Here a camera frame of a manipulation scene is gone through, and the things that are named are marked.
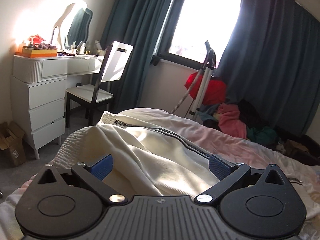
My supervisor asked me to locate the cream white zip jacket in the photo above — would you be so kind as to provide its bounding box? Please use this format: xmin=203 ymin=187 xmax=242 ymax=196
xmin=52 ymin=108 xmax=217 ymax=197

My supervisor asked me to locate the white black chair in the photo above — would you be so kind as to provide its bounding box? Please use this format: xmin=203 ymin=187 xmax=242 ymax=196
xmin=65 ymin=41 xmax=133 ymax=128

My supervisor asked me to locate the wavy vanity mirror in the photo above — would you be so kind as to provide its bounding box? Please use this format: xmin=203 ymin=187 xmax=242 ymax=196
xmin=50 ymin=1 xmax=93 ymax=50

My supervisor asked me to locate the red cloth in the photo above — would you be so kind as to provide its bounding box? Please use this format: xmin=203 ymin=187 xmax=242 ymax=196
xmin=189 ymin=75 xmax=227 ymax=105

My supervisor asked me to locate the teal curtain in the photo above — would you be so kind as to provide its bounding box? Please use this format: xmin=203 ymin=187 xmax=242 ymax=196
xmin=217 ymin=0 xmax=319 ymax=135
xmin=101 ymin=0 xmax=172 ymax=113

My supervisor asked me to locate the garment steamer stand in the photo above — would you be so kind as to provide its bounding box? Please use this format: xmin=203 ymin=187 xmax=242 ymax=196
xmin=170 ymin=40 xmax=216 ymax=121

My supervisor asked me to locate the white dressing table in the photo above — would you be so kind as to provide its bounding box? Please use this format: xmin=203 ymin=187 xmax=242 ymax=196
xmin=10 ymin=55 xmax=103 ymax=159

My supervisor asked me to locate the green cloth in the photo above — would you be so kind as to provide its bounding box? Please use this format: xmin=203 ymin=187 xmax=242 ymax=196
xmin=247 ymin=126 xmax=277 ymax=146

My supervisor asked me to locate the cardboard box on floor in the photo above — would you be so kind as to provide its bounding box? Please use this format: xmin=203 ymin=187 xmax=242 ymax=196
xmin=1 ymin=121 xmax=26 ymax=167

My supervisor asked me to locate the teal left curtain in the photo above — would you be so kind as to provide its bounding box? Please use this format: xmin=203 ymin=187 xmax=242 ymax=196
xmin=101 ymin=0 xmax=172 ymax=113

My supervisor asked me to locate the teal right curtain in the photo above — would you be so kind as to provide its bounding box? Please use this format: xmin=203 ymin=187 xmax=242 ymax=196
xmin=217 ymin=0 xmax=319 ymax=135

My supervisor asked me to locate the pink cloth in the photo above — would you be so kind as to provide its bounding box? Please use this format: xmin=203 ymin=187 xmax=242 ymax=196
xmin=217 ymin=103 xmax=247 ymax=139

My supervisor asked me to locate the orange box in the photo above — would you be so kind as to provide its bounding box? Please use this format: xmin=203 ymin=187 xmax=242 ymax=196
xmin=15 ymin=48 xmax=57 ymax=58

